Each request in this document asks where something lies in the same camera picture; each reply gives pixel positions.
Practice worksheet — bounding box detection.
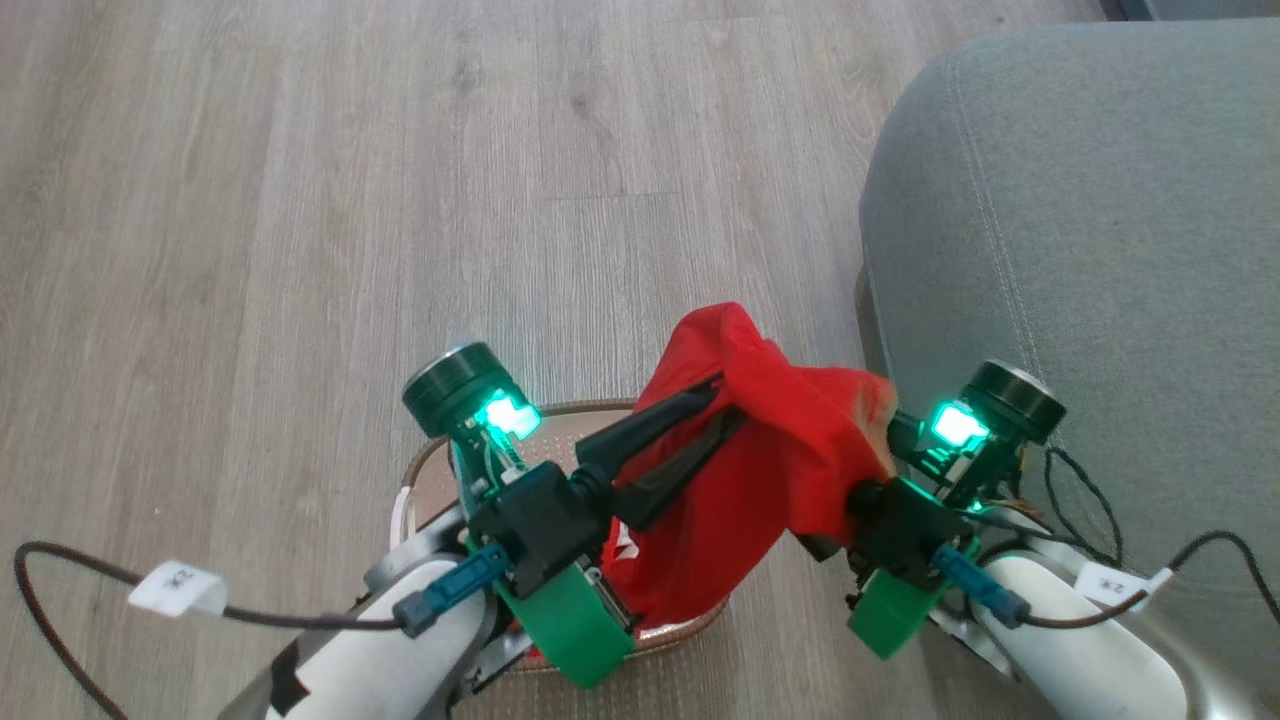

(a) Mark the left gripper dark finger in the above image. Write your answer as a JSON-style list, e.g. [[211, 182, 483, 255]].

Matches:
[[575, 375, 726, 493], [610, 405, 749, 533]]

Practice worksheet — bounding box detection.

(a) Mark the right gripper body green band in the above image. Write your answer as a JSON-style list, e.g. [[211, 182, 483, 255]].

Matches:
[[848, 360, 1067, 661]]

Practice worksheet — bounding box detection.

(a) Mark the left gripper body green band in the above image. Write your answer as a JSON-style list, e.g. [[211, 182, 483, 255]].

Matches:
[[403, 342, 637, 689]]

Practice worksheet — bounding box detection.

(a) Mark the red garment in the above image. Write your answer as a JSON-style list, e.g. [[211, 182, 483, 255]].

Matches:
[[598, 302, 899, 629]]

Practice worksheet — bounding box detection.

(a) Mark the brown woven laundry basket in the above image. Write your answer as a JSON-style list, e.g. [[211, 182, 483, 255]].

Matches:
[[393, 398, 733, 686]]

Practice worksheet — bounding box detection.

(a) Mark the grey fabric sofa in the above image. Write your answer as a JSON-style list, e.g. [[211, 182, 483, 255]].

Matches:
[[855, 22, 1280, 691]]

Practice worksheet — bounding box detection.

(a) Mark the thin black looped cable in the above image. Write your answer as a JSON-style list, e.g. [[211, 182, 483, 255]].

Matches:
[[1040, 445, 1126, 569]]

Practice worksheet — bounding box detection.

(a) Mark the black cable blue plug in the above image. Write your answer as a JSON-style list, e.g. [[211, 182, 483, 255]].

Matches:
[[933, 530, 1280, 633], [13, 541, 513, 720]]

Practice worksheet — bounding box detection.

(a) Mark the white cable label tag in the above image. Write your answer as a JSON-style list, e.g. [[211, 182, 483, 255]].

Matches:
[[1075, 560, 1173, 609], [128, 560, 229, 618]]

